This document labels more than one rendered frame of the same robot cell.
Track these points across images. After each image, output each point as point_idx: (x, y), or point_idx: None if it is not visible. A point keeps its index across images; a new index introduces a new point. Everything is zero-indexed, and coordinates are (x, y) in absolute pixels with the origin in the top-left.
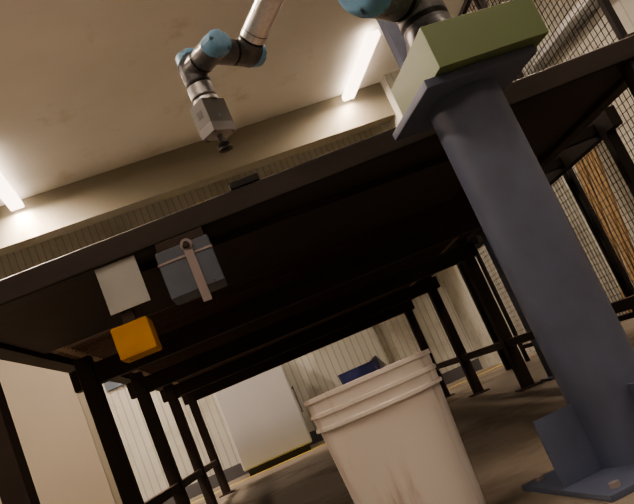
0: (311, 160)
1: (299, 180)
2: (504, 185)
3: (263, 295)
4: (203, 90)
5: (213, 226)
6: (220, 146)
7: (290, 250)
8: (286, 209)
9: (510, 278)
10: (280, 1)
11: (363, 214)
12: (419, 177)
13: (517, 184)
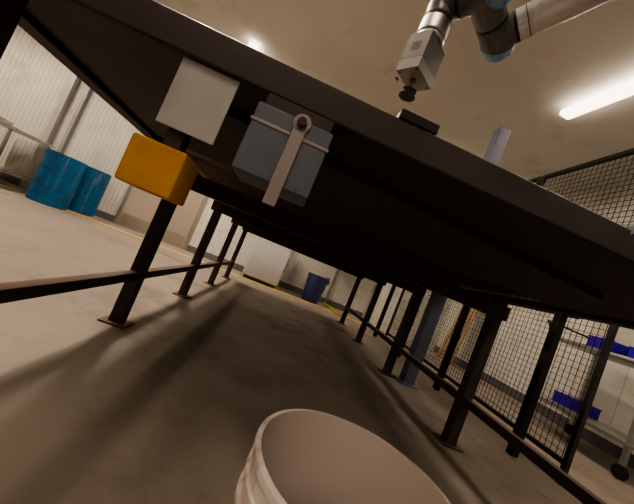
0: (500, 168)
1: (471, 175)
2: None
3: (315, 226)
4: (439, 26)
5: (344, 137)
6: (405, 88)
7: (361, 220)
8: (408, 192)
9: None
10: (594, 2)
11: (431, 244)
12: (508, 263)
13: None
